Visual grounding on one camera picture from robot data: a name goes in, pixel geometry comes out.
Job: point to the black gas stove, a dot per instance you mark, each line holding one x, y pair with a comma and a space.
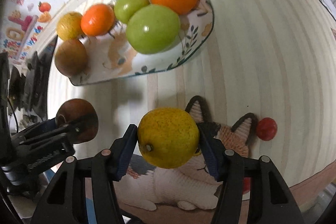
36, 77

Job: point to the colourful wall sticker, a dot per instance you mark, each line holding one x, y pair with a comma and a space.
19, 22

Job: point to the striped cat table mat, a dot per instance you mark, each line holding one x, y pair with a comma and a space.
262, 56

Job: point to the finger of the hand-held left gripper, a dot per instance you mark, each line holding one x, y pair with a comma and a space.
47, 134

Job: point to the green apple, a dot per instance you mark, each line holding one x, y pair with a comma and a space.
130, 5
152, 28

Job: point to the dark red-brown apple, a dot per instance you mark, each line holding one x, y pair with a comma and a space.
81, 113

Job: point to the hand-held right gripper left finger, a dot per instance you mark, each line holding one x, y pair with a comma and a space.
126, 151

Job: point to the yellow pear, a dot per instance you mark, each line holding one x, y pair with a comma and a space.
68, 26

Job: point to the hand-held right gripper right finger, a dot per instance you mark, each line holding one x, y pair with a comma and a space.
210, 155

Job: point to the floral oval ceramic plate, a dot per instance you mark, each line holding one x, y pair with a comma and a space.
115, 66

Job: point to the brown pear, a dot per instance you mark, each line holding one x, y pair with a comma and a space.
71, 57

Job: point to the yellow-green lemon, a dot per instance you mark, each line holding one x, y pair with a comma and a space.
168, 137

